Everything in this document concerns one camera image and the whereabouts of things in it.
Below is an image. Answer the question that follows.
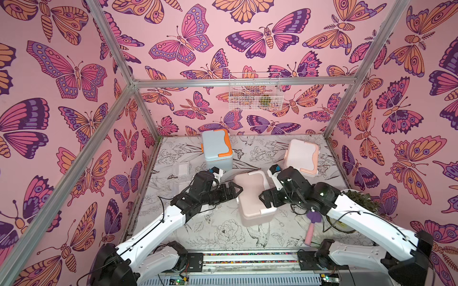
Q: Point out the white wire basket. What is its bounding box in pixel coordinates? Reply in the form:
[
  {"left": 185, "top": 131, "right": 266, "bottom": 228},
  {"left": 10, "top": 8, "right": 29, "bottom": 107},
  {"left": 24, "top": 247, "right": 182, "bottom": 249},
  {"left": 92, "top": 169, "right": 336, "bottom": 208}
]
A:
[{"left": 227, "top": 72, "right": 284, "bottom": 112}]

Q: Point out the white and peach first aid box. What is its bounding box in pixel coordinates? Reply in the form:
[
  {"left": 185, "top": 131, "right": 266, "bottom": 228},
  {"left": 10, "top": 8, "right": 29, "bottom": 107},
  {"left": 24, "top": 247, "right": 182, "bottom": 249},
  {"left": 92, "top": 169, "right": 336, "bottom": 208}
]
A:
[{"left": 283, "top": 139, "right": 320, "bottom": 176}]

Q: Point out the grey and orange first aid box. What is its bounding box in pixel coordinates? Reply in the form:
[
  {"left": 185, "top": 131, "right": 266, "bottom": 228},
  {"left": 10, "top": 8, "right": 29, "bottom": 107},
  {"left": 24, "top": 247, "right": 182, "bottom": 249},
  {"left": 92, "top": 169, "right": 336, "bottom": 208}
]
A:
[{"left": 202, "top": 129, "right": 234, "bottom": 171}]

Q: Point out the pink first aid box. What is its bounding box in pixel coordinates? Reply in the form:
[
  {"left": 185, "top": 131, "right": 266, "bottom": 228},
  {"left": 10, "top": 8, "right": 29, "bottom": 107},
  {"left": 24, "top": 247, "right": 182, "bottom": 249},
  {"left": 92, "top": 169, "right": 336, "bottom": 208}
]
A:
[{"left": 233, "top": 170, "right": 277, "bottom": 227}]

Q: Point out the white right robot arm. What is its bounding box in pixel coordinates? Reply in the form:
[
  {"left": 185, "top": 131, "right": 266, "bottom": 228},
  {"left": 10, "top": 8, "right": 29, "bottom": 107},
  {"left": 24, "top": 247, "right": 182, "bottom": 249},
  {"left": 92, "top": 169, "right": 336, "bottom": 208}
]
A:
[{"left": 259, "top": 164, "right": 433, "bottom": 286}]

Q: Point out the purple and pink brush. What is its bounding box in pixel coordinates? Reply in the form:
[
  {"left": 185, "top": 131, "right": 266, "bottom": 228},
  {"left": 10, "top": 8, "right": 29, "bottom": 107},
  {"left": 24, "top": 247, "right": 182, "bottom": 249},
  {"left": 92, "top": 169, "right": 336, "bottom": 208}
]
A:
[{"left": 304, "top": 210, "right": 322, "bottom": 246}]

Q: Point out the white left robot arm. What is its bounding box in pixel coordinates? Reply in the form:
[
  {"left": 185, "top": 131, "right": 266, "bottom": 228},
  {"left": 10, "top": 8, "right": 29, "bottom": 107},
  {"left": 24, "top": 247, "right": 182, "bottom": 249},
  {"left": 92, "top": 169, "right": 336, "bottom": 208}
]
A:
[{"left": 87, "top": 168, "right": 243, "bottom": 286}]

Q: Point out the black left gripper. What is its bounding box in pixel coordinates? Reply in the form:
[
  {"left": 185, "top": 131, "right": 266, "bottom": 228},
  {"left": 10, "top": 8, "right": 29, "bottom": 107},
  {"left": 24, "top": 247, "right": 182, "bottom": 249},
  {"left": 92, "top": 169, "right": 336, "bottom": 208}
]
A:
[{"left": 199, "top": 182, "right": 243, "bottom": 207}]

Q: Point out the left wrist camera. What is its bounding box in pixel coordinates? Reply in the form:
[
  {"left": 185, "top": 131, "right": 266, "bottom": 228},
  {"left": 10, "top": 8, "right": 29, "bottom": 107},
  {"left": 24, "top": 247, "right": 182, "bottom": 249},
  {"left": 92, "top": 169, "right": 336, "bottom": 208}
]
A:
[{"left": 209, "top": 167, "right": 224, "bottom": 182}]

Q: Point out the potted green plant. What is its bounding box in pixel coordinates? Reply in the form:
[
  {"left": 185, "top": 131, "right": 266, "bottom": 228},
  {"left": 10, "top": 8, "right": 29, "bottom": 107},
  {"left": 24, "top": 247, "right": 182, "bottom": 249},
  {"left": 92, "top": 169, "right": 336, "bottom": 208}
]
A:
[{"left": 326, "top": 189, "right": 379, "bottom": 235}]

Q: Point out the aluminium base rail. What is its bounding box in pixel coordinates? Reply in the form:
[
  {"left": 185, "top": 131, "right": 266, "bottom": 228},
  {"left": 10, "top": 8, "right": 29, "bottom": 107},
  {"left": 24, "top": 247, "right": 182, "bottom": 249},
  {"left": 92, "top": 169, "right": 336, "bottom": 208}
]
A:
[{"left": 96, "top": 250, "right": 405, "bottom": 286}]

